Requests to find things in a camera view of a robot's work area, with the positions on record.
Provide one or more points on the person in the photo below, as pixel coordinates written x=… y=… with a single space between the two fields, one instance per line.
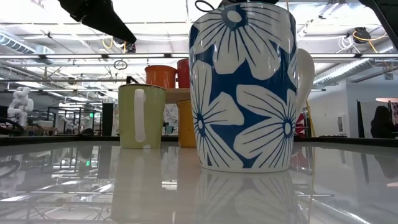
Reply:
x=381 y=124

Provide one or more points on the blue white flower mug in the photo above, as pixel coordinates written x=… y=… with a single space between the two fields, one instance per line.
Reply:
x=245 y=81

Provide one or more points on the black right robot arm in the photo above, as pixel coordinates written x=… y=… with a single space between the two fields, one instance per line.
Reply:
x=385 y=15

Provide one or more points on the silver ventilation duct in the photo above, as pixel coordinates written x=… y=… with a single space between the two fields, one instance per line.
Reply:
x=348 y=70
x=18 y=45

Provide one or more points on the amber yellow mug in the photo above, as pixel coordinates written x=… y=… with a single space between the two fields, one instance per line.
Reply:
x=185 y=124

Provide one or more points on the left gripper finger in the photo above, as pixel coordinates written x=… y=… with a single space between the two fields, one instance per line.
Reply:
x=112 y=26

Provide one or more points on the red mug white inside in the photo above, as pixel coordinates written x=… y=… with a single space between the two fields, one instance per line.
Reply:
x=183 y=74

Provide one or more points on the light green mug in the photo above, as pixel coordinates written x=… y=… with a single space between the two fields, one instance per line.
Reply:
x=152 y=118

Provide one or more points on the red and white sign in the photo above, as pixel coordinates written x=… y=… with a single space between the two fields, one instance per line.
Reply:
x=301 y=124

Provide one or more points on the orange ribbed mug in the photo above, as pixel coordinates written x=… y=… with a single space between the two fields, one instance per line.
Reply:
x=160 y=77

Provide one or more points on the black aluminium table frame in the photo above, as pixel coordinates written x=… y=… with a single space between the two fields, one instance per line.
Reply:
x=342 y=140

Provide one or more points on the black cabinet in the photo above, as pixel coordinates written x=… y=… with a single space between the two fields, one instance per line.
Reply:
x=108 y=119

